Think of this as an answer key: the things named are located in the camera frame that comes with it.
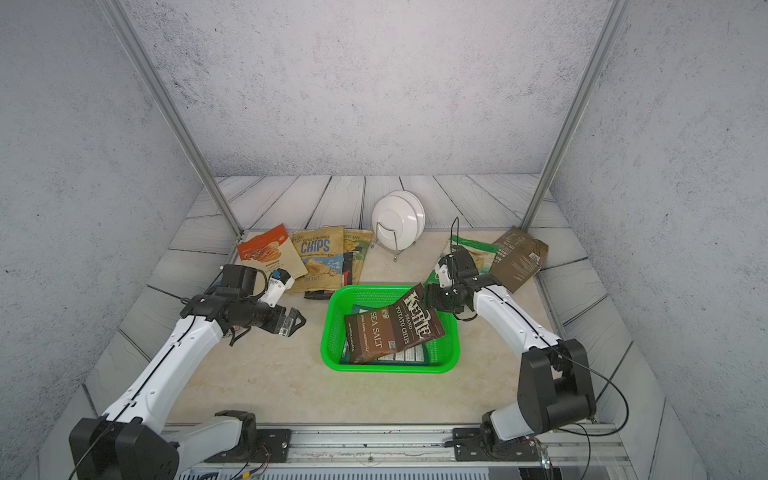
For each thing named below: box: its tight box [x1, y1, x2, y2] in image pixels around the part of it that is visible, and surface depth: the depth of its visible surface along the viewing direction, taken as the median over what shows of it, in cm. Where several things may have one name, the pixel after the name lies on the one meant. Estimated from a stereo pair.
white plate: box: [372, 190, 426, 251], surface depth 107 cm
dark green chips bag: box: [341, 303, 430, 366], surface depth 86 cm
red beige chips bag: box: [237, 224, 309, 280], surface depth 117 cm
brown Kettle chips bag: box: [344, 283, 446, 364], surface depth 89 cm
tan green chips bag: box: [343, 228, 373, 285], surface depth 117 cm
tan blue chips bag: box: [290, 226, 344, 292], surface depth 110 cm
